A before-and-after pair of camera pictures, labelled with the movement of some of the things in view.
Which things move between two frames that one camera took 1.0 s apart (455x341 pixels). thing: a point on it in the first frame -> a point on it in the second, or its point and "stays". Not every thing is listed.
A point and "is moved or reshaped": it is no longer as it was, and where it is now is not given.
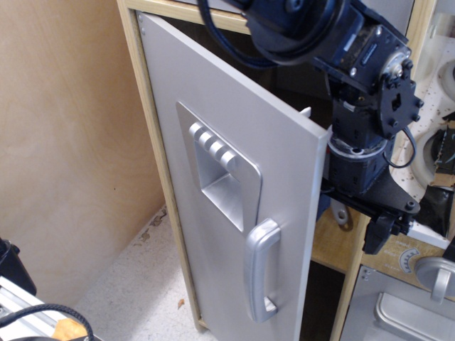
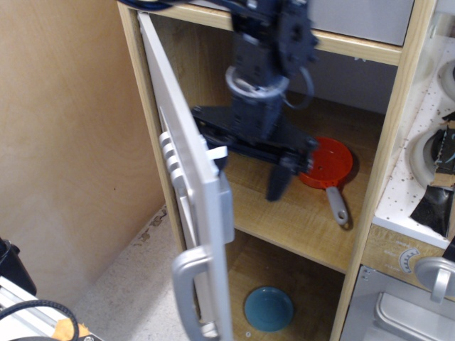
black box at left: x=12 y=268 stays
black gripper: x=360 y=176 -> x=253 y=126
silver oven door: x=384 y=307 stays
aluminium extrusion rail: x=14 y=298 stays
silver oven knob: x=437 y=275 stays
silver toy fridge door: x=248 y=175 is moved or reshaped
